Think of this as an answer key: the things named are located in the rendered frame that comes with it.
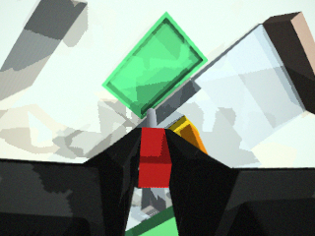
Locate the red-headed metal pin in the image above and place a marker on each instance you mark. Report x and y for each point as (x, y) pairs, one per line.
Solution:
(155, 163)

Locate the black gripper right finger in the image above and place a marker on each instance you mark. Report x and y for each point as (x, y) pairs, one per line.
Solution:
(206, 194)

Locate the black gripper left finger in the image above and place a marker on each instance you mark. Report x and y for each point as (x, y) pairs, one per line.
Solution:
(99, 189)

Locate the green tray floor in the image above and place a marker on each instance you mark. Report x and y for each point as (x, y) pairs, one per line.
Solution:
(158, 62)

